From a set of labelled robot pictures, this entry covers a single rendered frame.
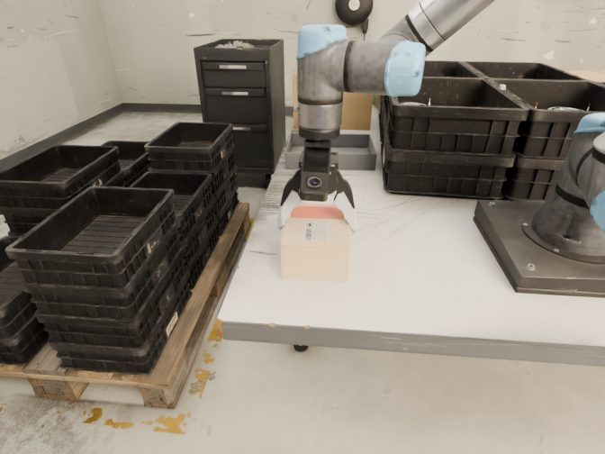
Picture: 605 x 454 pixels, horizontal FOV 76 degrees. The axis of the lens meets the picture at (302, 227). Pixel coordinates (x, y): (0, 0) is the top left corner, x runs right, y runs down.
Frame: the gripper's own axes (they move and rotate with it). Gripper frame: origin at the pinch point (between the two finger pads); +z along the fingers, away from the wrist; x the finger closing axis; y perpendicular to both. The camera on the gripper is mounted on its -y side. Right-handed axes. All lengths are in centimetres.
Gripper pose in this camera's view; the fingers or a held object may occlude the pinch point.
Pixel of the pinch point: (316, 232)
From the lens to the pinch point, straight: 74.7
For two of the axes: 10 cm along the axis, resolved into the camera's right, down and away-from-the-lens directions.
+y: 0.8, -5.0, 8.6
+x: -10.0, -0.4, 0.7
